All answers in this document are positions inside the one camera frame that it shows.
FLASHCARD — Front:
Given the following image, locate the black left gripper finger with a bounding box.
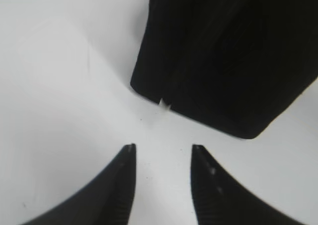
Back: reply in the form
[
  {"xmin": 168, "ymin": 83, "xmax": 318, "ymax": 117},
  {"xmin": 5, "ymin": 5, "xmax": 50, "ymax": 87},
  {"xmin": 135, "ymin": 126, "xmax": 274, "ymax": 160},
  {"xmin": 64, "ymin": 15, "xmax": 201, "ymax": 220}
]
[{"xmin": 28, "ymin": 144, "xmax": 137, "ymax": 225}]

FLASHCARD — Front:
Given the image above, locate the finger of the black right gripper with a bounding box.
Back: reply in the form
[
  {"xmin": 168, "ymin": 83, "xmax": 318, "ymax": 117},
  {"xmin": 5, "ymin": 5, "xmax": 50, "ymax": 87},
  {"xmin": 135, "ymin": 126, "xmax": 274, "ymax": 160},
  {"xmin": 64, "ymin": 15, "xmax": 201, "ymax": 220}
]
[{"xmin": 191, "ymin": 145, "xmax": 300, "ymax": 225}]

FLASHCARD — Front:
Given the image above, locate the black canvas tote bag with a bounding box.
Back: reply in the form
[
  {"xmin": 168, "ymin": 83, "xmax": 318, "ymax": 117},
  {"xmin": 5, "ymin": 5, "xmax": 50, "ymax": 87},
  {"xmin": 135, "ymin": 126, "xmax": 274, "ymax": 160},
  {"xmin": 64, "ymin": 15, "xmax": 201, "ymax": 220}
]
[{"xmin": 130, "ymin": 0, "xmax": 318, "ymax": 139}]

